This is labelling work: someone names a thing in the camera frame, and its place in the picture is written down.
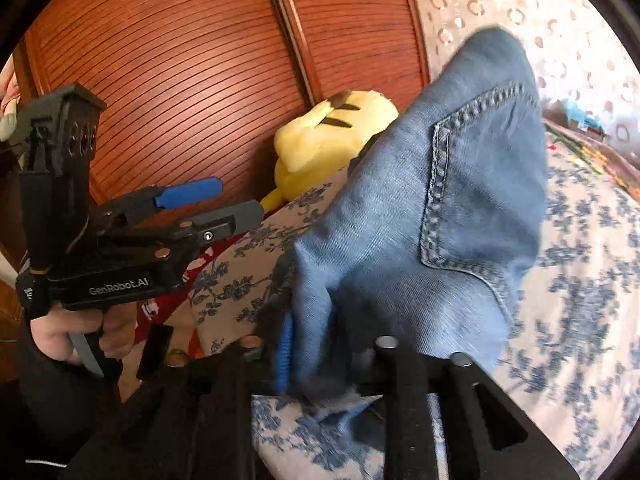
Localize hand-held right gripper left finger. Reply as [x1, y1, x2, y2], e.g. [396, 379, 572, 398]
[65, 311, 296, 480]

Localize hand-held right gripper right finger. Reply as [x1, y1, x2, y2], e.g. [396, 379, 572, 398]
[354, 336, 582, 480]

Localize red cloth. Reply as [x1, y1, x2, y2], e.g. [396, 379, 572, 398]
[140, 247, 216, 333]

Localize person's left forearm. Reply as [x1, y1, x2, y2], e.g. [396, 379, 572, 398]
[15, 320, 126, 461]

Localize white blue floral quilt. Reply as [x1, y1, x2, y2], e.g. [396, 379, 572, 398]
[187, 160, 640, 480]

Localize blue denim pants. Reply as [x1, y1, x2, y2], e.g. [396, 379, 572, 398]
[257, 27, 551, 431]

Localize person's left hand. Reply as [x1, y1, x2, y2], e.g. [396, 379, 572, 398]
[30, 304, 138, 366]

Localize colourful floral blanket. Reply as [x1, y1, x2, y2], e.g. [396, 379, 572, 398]
[542, 115, 640, 201]

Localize wooden wardrobe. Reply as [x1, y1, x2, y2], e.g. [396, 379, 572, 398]
[0, 0, 432, 321]

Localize blue tissue box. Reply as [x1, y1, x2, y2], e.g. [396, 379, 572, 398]
[560, 99, 608, 136]

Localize sheer curtain with circles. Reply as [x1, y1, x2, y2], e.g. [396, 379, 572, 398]
[402, 0, 640, 171]

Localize yellow plush toy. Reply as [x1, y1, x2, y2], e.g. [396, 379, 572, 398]
[260, 89, 401, 213]

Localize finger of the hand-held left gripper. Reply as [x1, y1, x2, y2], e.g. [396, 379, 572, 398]
[97, 176, 224, 228]
[170, 200, 264, 261]

